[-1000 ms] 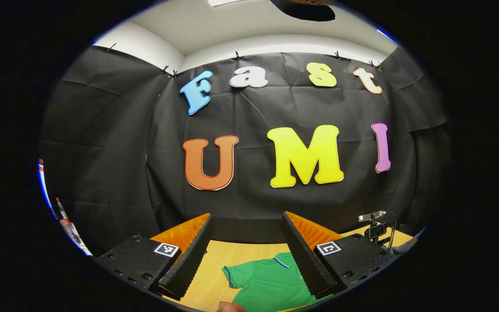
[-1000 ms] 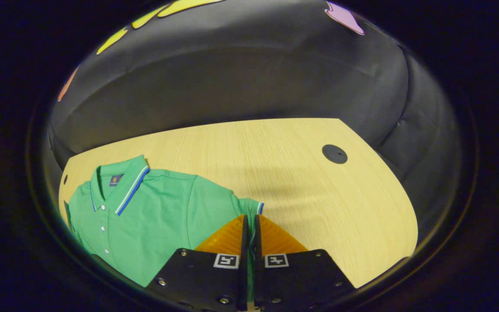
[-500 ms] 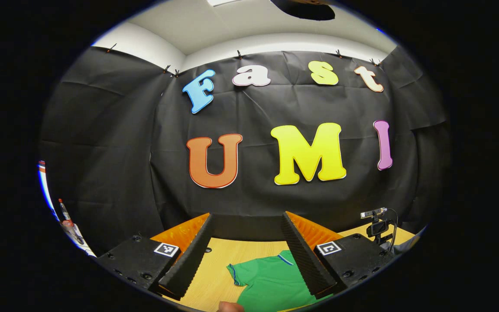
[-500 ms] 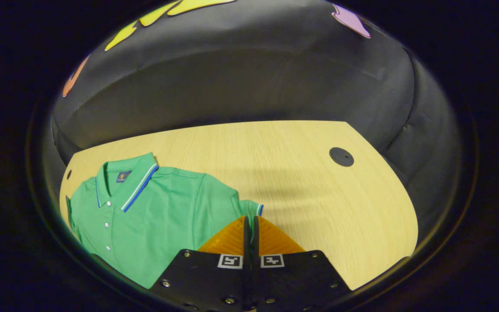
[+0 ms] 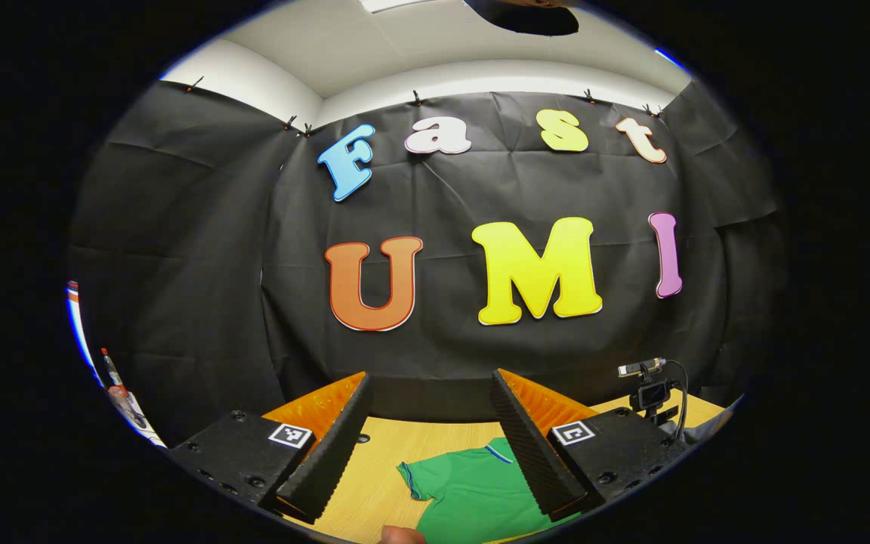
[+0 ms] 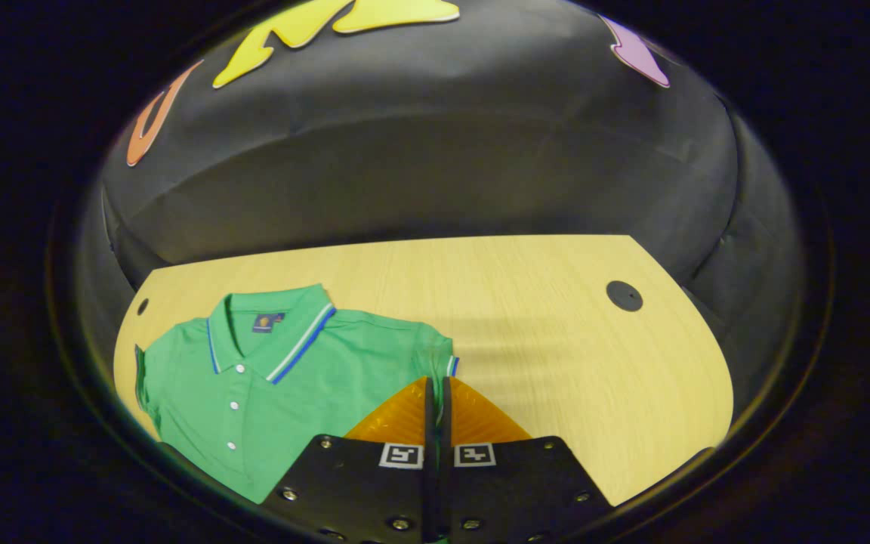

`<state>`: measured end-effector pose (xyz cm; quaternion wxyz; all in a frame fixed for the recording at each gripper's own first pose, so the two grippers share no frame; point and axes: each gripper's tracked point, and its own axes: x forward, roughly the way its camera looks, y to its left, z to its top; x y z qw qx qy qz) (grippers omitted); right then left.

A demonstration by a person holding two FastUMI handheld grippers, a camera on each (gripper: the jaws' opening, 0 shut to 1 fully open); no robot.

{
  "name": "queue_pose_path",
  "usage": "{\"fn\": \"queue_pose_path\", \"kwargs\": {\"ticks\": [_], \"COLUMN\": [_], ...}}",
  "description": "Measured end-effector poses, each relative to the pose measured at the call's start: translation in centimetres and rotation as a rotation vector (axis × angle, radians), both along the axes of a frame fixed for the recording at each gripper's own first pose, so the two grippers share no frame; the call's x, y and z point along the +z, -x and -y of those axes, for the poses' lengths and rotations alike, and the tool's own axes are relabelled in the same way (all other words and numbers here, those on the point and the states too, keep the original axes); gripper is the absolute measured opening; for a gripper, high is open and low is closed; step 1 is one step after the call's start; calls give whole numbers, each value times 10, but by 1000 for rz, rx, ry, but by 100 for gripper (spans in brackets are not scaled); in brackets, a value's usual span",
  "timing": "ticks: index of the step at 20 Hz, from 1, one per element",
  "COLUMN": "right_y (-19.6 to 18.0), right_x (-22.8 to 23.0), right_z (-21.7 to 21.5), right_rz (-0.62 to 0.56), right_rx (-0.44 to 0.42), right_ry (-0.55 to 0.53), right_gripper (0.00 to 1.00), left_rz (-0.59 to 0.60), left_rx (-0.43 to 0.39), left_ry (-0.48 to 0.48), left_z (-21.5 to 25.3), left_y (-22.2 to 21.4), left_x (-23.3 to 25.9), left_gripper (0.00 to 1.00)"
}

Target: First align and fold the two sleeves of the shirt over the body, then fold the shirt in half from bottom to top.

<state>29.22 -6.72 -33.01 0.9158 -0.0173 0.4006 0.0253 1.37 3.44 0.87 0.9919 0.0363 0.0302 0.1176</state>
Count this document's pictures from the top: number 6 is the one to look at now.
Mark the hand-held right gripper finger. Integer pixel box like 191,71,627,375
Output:
261,376,436,544
435,376,617,544

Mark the green T-shirt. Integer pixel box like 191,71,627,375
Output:
135,283,460,505

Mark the black backdrop cloth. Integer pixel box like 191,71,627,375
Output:
72,0,806,424

